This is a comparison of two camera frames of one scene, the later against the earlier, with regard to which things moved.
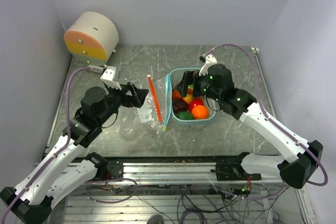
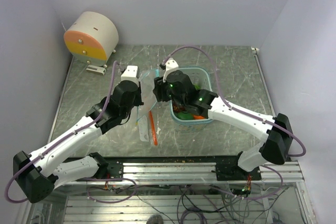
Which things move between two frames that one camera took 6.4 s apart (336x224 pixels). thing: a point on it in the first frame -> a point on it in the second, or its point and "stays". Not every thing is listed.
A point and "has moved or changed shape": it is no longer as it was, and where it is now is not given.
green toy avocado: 184,115 stays
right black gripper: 188,79 -> 159,89
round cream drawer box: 91,38 stays
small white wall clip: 255,50 stays
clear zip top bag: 153,112 has moved or changed shape
